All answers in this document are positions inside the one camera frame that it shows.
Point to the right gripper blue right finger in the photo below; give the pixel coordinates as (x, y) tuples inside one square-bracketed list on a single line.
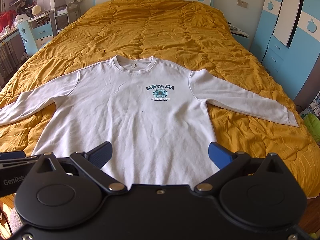
[(230, 164)]

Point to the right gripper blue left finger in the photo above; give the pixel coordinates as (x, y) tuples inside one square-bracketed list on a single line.
[(90, 164)]

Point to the white Nevada sweatshirt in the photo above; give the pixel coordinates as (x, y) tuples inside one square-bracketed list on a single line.
[(152, 111)]

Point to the green plastic item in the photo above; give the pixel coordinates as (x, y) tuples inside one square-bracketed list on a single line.
[(313, 125)]

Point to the blue white desk chair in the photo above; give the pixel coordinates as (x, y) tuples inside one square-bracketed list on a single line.
[(27, 38)]

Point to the blue bedside table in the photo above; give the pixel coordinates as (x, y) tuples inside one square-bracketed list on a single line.
[(241, 36)]

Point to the mustard yellow quilt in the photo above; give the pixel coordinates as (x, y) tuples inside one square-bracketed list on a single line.
[(195, 36)]

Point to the blue white wardrobe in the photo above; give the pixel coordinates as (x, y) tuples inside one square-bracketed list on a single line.
[(287, 44)]

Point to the desk with blue drawers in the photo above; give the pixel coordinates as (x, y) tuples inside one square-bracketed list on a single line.
[(42, 34)]

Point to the red bag on desk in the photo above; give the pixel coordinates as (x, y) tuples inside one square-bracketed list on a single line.
[(7, 18)]

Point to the grey metal trolley rack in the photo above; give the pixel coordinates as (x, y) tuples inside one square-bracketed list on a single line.
[(66, 14)]

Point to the beige wall switch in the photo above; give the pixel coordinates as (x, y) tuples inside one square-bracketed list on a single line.
[(242, 4)]

